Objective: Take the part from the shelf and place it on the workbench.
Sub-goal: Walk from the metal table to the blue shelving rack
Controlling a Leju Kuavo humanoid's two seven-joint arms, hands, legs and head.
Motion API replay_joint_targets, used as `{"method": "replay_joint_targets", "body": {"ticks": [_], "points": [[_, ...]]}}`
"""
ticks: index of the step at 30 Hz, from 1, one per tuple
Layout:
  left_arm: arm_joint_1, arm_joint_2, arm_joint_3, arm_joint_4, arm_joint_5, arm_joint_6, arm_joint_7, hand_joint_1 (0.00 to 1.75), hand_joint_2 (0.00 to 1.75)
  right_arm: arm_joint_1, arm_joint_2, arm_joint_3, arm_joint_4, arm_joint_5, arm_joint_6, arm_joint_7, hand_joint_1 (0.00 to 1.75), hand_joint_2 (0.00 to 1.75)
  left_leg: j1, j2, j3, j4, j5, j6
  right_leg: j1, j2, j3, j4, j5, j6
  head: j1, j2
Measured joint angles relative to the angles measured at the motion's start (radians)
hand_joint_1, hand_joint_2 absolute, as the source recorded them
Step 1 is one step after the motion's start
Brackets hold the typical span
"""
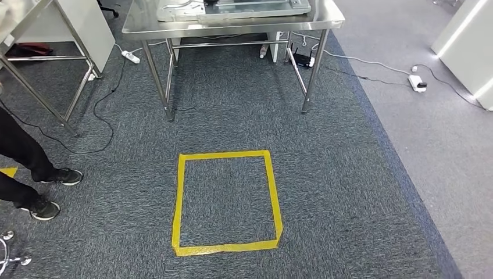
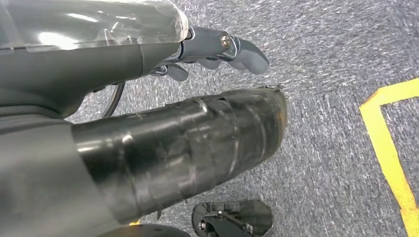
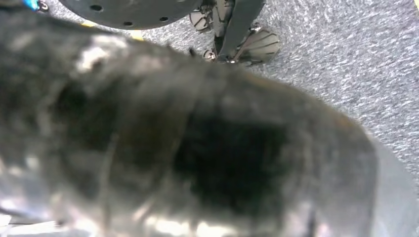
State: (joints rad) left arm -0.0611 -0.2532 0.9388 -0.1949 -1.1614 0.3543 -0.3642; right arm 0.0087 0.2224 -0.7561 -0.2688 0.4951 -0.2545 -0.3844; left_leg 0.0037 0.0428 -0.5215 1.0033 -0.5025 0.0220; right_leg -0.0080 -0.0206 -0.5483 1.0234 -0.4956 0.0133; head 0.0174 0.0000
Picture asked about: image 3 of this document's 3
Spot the small blue clip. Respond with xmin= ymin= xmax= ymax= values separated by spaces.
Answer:
xmin=22 ymin=0 xmax=50 ymax=13

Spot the black round perforated plate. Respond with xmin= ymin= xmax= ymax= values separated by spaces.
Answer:
xmin=58 ymin=0 xmax=204 ymax=31

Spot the yellow floor tape piece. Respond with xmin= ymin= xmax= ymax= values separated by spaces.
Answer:
xmin=80 ymin=20 xmax=145 ymax=42

